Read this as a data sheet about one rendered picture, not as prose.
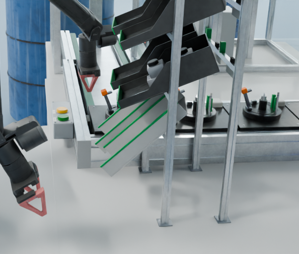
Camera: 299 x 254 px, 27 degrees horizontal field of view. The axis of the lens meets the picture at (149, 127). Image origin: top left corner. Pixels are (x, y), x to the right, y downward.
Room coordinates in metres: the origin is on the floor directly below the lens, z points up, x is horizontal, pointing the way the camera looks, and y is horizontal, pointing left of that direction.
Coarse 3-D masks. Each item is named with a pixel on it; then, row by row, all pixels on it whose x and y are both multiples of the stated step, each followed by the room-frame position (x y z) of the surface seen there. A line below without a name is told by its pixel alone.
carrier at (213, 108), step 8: (208, 96) 2.11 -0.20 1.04; (192, 104) 2.15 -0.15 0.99; (208, 104) 2.09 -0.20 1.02; (216, 104) 2.19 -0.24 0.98; (192, 112) 2.07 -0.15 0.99; (208, 112) 2.04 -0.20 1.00; (216, 112) 2.13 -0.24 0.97; (224, 112) 2.14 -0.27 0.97; (184, 120) 2.04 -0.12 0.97; (192, 120) 2.03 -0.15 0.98; (208, 120) 2.04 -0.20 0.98; (216, 120) 2.05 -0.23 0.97; (224, 120) 2.06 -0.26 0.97; (176, 128) 1.97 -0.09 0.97; (184, 128) 1.97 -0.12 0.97; (192, 128) 1.97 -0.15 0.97; (208, 128) 1.98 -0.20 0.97; (216, 128) 1.99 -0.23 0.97; (224, 128) 1.99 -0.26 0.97
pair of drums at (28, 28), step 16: (16, 0) 4.21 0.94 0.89; (32, 0) 4.15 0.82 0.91; (16, 16) 4.21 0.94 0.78; (32, 16) 4.15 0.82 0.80; (48, 16) 4.15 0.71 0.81; (16, 32) 4.21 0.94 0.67; (32, 32) 4.15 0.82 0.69; (48, 32) 4.15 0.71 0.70; (16, 48) 4.22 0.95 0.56; (32, 48) 4.15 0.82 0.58; (16, 64) 4.22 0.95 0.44; (32, 64) 4.16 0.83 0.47; (16, 80) 4.21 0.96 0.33; (32, 80) 4.16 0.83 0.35; (16, 96) 4.23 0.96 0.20; (32, 96) 4.16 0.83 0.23; (16, 112) 4.24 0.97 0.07; (32, 112) 4.16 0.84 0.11
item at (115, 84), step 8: (192, 24) 1.84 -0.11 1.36; (184, 32) 1.83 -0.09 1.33; (192, 32) 1.71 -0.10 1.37; (152, 40) 1.83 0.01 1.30; (160, 40) 1.83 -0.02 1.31; (168, 40) 1.83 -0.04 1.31; (184, 40) 1.71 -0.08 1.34; (152, 48) 1.83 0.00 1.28; (160, 48) 1.71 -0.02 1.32; (144, 56) 1.83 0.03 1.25; (152, 56) 1.71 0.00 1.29; (128, 64) 1.83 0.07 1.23; (136, 64) 1.83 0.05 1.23; (144, 64) 1.71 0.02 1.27; (112, 72) 1.80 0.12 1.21; (120, 72) 1.83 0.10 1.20; (128, 72) 1.81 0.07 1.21; (136, 72) 1.78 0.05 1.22; (144, 72) 1.71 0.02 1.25; (112, 80) 1.74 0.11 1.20; (120, 80) 1.70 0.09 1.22; (128, 80) 1.70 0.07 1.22; (112, 88) 1.70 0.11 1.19
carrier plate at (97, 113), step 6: (90, 108) 2.11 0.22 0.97; (96, 108) 2.11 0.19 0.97; (102, 108) 2.11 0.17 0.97; (90, 114) 2.05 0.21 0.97; (96, 114) 2.05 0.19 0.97; (102, 114) 2.05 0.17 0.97; (96, 120) 2.00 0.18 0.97; (102, 120) 2.00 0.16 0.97; (96, 126) 1.94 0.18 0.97; (96, 132) 1.90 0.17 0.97; (102, 132) 1.91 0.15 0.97
